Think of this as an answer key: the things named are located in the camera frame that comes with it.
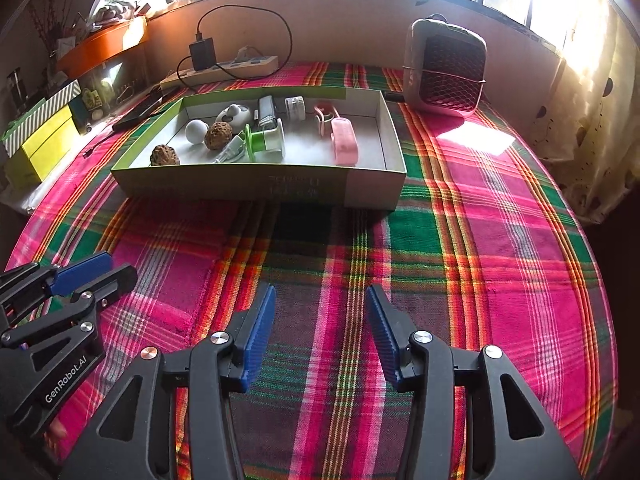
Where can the black smartphone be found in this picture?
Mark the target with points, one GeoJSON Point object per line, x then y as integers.
{"type": "Point", "coordinates": [140, 110]}

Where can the black charger adapter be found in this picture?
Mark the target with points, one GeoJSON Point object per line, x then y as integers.
{"type": "Point", "coordinates": [202, 55]}

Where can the green white cardboard box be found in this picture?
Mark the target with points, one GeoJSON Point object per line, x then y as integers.
{"type": "Point", "coordinates": [310, 187]}

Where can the brown walnut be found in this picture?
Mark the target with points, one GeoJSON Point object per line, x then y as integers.
{"type": "Point", "coordinates": [219, 136]}
{"type": "Point", "coordinates": [165, 155]}

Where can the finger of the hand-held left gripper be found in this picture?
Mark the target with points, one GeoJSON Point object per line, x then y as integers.
{"type": "Point", "coordinates": [115, 280]}
{"type": "Point", "coordinates": [80, 272]}

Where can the green white striped box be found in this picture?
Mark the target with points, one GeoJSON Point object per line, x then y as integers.
{"type": "Point", "coordinates": [45, 107]}

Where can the small white round jar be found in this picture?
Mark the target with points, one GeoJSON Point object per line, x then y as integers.
{"type": "Point", "coordinates": [295, 109]}

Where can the clear plastic piece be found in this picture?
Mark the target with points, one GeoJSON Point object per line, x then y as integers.
{"type": "Point", "coordinates": [229, 152]}

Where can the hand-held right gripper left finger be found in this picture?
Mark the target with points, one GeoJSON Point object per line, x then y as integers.
{"type": "Point", "coordinates": [257, 340]}

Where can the dark glass jar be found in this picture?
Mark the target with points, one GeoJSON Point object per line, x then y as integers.
{"type": "Point", "coordinates": [15, 87]}

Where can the cream spotted curtain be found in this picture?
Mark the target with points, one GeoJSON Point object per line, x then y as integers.
{"type": "Point", "coordinates": [585, 135]}

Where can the person's left hand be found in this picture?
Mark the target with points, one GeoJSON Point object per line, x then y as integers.
{"type": "Point", "coordinates": [58, 428]}

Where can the black clear bike light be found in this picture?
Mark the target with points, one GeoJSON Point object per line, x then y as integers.
{"type": "Point", "coordinates": [265, 110]}

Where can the orange tray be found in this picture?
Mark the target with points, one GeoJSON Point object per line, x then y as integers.
{"type": "Point", "coordinates": [100, 42]}

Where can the small green item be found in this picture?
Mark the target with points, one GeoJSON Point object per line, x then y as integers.
{"type": "Point", "coordinates": [93, 100]}

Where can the crumpled white bags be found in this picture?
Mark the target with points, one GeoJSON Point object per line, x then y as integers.
{"type": "Point", "coordinates": [115, 2]}

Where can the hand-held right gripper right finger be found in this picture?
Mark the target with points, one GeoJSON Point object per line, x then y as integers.
{"type": "Point", "coordinates": [382, 335]}

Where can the white plug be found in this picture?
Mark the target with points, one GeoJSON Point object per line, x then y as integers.
{"type": "Point", "coordinates": [245, 55]}

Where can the green white suction cup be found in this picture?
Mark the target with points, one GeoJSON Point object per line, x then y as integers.
{"type": "Point", "coordinates": [262, 142]}

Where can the yellow box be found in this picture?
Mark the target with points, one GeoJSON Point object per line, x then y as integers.
{"type": "Point", "coordinates": [40, 147]}

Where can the white round knob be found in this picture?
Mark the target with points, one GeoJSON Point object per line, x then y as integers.
{"type": "Point", "coordinates": [195, 131]}

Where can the small grey heater fan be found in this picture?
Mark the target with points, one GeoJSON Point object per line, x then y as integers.
{"type": "Point", "coordinates": [445, 70]}

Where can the cream power strip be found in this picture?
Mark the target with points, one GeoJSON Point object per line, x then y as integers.
{"type": "Point", "coordinates": [250, 66]}

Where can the dried branches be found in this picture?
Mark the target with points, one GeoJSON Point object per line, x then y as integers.
{"type": "Point", "coordinates": [45, 12]}

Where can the pink plastic clip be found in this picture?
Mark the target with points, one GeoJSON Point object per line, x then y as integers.
{"type": "Point", "coordinates": [325, 115]}

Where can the grey white panda gadget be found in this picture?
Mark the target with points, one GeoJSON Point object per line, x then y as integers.
{"type": "Point", "coordinates": [239, 115]}

